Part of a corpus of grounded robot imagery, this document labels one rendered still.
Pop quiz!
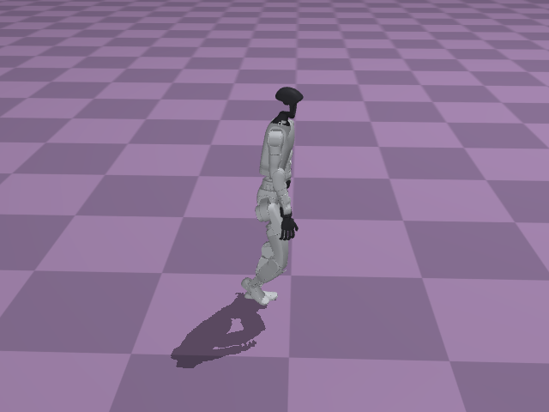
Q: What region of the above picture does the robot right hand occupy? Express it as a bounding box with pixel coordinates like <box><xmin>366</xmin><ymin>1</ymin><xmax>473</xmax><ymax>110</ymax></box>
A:
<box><xmin>279</xmin><ymin>207</ymin><xmax>298</xmax><ymax>240</ymax></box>

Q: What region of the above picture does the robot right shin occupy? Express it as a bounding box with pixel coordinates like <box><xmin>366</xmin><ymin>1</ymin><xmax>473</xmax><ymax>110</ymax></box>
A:
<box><xmin>249</xmin><ymin>257</ymin><xmax>286</xmax><ymax>288</ymax></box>

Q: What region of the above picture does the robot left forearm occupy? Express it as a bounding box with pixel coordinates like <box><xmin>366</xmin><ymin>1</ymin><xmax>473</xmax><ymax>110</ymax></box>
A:
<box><xmin>284</xmin><ymin>160</ymin><xmax>292</xmax><ymax>183</ymax></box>

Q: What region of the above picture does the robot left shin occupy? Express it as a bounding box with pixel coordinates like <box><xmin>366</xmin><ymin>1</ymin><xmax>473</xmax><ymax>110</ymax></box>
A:
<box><xmin>255</xmin><ymin>254</ymin><xmax>269</xmax><ymax>288</ymax></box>

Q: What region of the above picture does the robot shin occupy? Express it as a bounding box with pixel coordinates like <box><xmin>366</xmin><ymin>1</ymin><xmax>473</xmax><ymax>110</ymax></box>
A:
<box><xmin>249</xmin><ymin>257</ymin><xmax>286</xmax><ymax>288</ymax></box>
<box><xmin>255</xmin><ymin>254</ymin><xmax>269</xmax><ymax>288</ymax></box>

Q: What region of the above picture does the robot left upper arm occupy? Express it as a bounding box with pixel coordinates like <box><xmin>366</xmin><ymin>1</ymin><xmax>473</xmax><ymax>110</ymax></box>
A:
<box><xmin>288</xmin><ymin>119</ymin><xmax>294</xmax><ymax>161</ymax></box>

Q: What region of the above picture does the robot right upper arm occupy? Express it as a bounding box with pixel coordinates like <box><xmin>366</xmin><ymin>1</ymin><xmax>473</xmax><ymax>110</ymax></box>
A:
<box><xmin>267</xmin><ymin>129</ymin><xmax>285</xmax><ymax>179</ymax></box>

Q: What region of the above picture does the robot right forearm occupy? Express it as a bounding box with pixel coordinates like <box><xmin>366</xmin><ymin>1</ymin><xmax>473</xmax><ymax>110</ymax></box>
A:
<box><xmin>272</xmin><ymin>171</ymin><xmax>292</xmax><ymax>215</ymax></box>

